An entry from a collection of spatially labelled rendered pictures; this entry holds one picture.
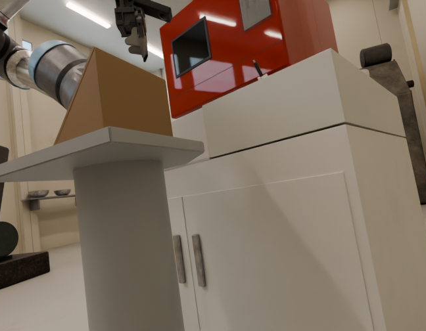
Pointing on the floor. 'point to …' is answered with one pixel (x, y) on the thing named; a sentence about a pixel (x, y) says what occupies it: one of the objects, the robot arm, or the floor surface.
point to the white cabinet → (303, 237)
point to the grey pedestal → (119, 221)
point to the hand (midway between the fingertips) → (145, 55)
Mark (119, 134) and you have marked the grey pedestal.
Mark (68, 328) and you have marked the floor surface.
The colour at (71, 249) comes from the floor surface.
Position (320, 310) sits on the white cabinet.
